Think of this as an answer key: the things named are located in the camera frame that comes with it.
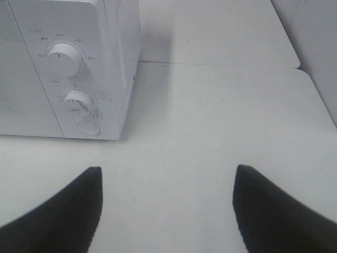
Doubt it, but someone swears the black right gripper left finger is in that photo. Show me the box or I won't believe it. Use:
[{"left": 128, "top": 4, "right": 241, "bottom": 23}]
[{"left": 1, "top": 167, "right": 102, "bottom": 252}]

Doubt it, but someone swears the white timer knob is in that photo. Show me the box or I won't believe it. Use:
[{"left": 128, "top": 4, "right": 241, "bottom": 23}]
[{"left": 64, "top": 90, "right": 96, "bottom": 116}]

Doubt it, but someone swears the white microwave door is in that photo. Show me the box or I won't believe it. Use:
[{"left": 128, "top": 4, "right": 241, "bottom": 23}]
[{"left": 1, "top": 1, "right": 63, "bottom": 137}]

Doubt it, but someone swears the upper white power knob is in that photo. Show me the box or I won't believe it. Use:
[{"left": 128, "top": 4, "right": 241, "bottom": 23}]
[{"left": 47, "top": 43, "right": 82, "bottom": 77}]

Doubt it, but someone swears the white microwave oven body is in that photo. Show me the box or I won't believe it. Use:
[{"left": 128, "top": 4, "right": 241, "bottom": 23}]
[{"left": 7, "top": 1, "right": 140, "bottom": 140}]

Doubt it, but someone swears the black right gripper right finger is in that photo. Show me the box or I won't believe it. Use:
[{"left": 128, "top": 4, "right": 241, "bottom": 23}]
[{"left": 232, "top": 165, "right": 336, "bottom": 252}]

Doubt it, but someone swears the round white door button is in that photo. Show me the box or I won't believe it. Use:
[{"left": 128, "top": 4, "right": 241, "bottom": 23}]
[{"left": 77, "top": 121, "right": 101, "bottom": 136}]

